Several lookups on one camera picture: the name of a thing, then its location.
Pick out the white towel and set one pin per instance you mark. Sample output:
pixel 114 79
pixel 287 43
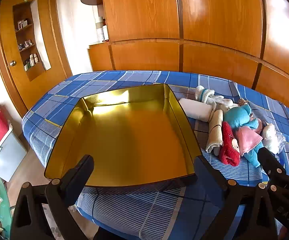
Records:
pixel 195 110

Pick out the beige cloth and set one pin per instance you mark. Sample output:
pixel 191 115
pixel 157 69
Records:
pixel 215 127

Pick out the gold metal tray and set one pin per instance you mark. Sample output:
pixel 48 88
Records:
pixel 124 135

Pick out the metal door knob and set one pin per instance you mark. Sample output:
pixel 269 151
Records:
pixel 12 63

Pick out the teal fuzzy sock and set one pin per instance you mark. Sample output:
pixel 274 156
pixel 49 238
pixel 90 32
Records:
pixel 238 117

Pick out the wooden wardrobe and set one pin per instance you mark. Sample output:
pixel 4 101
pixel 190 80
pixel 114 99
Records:
pixel 222 17

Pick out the red christmas sock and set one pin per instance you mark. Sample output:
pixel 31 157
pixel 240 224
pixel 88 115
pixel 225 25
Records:
pixel 229 150

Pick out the grey plastic storage bin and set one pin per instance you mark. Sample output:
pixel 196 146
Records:
pixel 8 155

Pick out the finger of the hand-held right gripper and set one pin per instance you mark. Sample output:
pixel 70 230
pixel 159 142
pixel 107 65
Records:
pixel 268 160

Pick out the narrow mirror panel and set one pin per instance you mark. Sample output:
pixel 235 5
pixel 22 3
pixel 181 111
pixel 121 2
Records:
pixel 41 42

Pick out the blue plaid bed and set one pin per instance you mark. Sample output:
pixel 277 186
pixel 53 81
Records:
pixel 104 80

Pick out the collection of small shelf bottles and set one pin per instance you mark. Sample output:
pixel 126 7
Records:
pixel 30 61

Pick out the tall white cylinder container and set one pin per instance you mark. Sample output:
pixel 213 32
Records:
pixel 99 30

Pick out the wooden door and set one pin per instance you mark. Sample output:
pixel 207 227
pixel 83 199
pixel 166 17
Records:
pixel 7 30

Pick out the white sock with blue stripe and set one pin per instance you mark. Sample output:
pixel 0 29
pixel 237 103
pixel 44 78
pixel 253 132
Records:
pixel 203 93

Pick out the white plastic-wrapped packet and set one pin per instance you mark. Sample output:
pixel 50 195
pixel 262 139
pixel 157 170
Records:
pixel 272 135

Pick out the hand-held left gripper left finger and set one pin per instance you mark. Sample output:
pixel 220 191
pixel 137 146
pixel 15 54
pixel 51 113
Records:
pixel 83 170

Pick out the mauve fuzzy sock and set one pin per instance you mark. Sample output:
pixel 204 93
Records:
pixel 242 102

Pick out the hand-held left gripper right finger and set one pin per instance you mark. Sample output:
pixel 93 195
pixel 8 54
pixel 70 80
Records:
pixel 203 177

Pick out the pink smooth cloth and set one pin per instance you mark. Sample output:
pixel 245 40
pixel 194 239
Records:
pixel 249 137

